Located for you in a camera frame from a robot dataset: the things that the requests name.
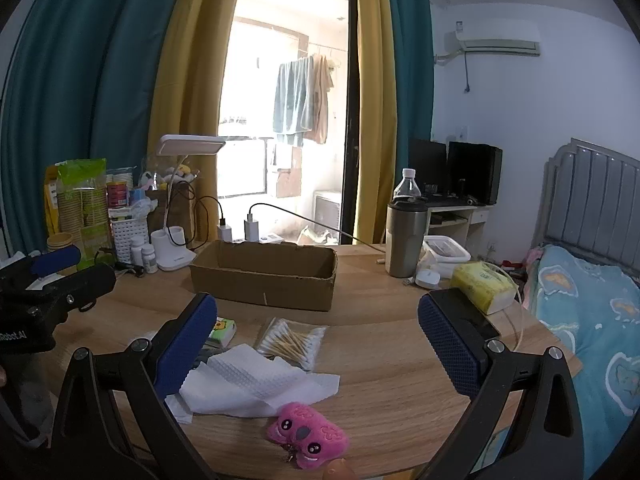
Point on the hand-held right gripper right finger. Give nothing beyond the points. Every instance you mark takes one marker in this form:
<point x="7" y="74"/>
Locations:
<point x="450" y="347"/>

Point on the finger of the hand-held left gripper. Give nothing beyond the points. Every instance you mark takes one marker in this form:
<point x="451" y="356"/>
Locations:
<point x="85" y="282"/>
<point x="57" y="260"/>

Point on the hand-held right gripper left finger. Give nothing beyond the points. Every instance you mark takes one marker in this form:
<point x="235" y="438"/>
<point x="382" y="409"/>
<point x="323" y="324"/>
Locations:
<point x="185" y="347"/>

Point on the cartoon print tissue packet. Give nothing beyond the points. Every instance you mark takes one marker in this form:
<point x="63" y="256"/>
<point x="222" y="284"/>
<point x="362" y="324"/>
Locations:
<point x="222" y="332"/>

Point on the white paper towel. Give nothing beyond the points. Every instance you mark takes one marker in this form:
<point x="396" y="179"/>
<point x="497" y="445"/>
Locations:
<point x="250" y="385"/>
<point x="177" y="408"/>

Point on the brown cardboard box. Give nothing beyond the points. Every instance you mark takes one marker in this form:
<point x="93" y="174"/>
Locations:
<point x="260" y="290"/>

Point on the bag of cotton swabs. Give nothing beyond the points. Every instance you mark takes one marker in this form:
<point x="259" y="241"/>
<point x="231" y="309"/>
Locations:
<point x="292" y="342"/>

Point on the pink plush toy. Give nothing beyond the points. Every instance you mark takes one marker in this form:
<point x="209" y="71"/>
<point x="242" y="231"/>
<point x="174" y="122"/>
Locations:
<point x="305" y="430"/>

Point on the black smartphone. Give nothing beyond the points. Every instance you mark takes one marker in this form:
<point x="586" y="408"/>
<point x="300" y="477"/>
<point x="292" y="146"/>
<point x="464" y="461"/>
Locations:
<point x="475" y="317"/>

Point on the small black tool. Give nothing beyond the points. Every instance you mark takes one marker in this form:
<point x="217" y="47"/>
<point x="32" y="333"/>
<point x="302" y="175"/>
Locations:
<point x="127" y="270"/>

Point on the green topped paper cup pack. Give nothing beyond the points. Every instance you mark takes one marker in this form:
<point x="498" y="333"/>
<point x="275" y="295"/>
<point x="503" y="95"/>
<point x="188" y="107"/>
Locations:
<point x="85" y="210"/>

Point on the white pill bottle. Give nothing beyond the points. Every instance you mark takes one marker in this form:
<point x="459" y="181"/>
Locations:
<point x="149" y="260"/>
<point x="137" y="252"/>

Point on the white perforated plastic basket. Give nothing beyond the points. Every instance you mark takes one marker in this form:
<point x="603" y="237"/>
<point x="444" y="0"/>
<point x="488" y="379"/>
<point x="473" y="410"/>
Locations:
<point x="129" y="232"/>

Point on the yellow tissue pack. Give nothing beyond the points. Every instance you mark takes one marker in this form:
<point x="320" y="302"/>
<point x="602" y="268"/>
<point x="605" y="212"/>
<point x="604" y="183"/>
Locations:
<point x="480" y="282"/>

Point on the small white round device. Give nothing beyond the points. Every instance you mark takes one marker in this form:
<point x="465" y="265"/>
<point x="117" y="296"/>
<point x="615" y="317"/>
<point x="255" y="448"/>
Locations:
<point x="428" y="279"/>

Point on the white desk lamp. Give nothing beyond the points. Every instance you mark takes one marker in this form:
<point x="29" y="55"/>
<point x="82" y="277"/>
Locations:
<point x="172" y="256"/>

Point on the white lidded container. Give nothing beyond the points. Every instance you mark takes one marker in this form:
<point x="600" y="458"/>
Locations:
<point x="445" y="250"/>

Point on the steel tumbler with black lid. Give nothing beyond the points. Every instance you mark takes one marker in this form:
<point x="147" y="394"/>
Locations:
<point x="405" y="245"/>

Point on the brown paper bag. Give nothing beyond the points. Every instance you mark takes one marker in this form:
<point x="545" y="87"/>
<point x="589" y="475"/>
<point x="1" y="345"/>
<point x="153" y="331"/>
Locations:
<point x="182" y="220"/>

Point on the white charger with black plug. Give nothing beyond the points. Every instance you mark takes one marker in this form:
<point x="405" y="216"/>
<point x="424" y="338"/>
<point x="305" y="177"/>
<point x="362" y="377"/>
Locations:
<point x="225" y="234"/>

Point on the white computer desk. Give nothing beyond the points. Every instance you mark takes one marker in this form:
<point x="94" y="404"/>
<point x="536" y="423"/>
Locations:
<point x="465" y="220"/>

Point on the cluster of small plush toys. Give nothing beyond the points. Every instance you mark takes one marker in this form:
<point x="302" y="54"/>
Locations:
<point x="172" y="174"/>

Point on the teal printed blanket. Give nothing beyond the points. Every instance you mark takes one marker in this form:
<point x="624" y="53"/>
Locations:
<point x="590" y="320"/>

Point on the clear plastic water bottle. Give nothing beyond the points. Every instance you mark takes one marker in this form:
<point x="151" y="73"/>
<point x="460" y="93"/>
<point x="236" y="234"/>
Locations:
<point x="406" y="187"/>

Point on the wide teal curtain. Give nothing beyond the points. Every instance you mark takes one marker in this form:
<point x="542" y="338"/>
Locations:
<point x="75" y="85"/>

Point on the black computer monitor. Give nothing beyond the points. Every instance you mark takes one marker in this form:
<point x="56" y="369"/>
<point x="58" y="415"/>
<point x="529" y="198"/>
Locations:
<point x="427" y="165"/>

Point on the grey padded headboard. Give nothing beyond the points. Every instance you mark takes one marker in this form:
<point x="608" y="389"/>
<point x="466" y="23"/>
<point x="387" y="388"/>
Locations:
<point x="590" y="200"/>

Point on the wide yellow curtain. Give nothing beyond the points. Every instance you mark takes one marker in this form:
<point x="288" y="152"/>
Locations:
<point x="195" y="85"/>

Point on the narrow yellow curtain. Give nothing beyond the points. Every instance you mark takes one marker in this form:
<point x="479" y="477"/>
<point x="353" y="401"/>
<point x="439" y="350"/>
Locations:
<point x="375" y="110"/>

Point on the narrow teal curtain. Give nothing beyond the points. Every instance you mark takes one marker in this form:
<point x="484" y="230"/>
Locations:
<point x="412" y="85"/>

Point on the hanging blue towel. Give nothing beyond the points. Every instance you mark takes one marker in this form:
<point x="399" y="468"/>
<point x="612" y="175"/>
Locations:
<point x="292" y="100"/>

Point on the hanging beige towel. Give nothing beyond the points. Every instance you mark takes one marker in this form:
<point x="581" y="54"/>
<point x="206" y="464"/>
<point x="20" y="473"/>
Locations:
<point x="320" y="105"/>

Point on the white air conditioner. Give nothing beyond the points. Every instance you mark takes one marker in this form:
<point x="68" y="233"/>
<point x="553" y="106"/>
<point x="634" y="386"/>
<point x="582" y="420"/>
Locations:
<point x="500" y="37"/>

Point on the black door frame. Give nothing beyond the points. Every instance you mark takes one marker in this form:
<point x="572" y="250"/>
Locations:
<point x="351" y="110"/>

